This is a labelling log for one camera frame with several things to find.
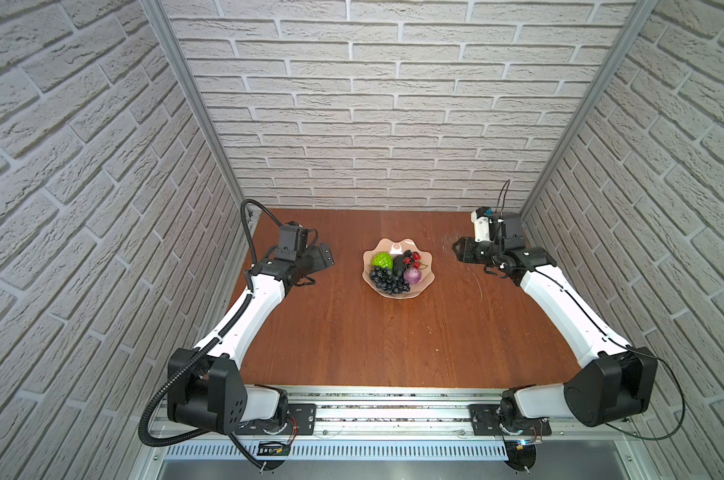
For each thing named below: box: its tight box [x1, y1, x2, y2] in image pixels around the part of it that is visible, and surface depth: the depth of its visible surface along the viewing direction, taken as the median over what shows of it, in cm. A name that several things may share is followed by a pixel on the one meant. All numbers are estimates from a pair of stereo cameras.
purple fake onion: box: [403, 266, 422, 285], surface depth 98 cm
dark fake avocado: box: [392, 254, 405, 276], surface depth 101 cm
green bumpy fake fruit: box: [371, 252, 393, 269], surface depth 99 cm
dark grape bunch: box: [370, 266, 411, 295], surface depth 94 cm
